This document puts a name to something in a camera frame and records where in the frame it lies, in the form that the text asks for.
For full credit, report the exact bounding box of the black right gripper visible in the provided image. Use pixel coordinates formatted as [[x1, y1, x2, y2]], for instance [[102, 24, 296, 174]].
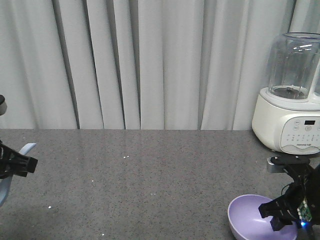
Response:
[[258, 164, 320, 231]]

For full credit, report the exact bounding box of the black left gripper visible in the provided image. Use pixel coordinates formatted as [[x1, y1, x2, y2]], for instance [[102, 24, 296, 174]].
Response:
[[0, 141, 38, 179]]

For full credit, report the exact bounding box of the light blue plastic spoon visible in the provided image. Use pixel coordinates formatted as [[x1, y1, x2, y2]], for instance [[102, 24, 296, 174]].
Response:
[[0, 142, 36, 207]]

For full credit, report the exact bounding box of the purple plastic bowl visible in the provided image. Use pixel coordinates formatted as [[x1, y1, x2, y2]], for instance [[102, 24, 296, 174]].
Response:
[[227, 194, 298, 240]]

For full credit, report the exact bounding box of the white blender with glass jar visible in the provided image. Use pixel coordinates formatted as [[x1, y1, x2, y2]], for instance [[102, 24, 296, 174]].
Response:
[[251, 32, 320, 155]]

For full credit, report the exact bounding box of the white pleated curtain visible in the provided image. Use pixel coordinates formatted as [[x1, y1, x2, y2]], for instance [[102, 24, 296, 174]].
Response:
[[0, 0, 320, 130]]

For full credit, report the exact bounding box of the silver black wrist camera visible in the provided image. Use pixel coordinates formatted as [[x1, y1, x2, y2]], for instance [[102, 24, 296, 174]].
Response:
[[266, 155, 311, 174]]

